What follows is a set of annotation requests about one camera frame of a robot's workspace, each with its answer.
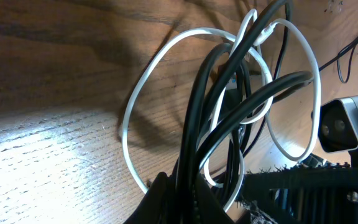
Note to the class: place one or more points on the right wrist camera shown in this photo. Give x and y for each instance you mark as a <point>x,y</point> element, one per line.
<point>338,125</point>

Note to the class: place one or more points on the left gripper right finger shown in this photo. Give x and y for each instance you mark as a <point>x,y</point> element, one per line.
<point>207,209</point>

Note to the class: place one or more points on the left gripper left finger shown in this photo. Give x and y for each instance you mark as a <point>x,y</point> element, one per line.
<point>160,203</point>

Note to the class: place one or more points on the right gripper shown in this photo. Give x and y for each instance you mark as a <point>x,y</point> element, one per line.
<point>307,195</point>

